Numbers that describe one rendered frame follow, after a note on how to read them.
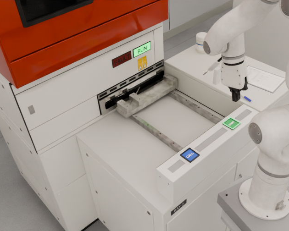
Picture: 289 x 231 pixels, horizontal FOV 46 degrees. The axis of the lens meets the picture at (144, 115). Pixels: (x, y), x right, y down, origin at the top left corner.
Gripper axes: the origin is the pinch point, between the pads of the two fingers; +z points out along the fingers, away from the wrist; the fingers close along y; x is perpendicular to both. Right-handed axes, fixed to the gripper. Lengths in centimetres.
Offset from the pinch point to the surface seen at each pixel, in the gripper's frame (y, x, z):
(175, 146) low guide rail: -20.5, -18.6, 22.7
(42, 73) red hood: -49, -54, -24
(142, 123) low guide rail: -42.4, -18.9, 18.1
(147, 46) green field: -57, 4, -11
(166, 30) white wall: -223, 159, 55
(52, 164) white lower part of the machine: -65, -61, 26
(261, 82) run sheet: -10.9, 33.4, 12.6
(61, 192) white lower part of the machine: -70, -62, 48
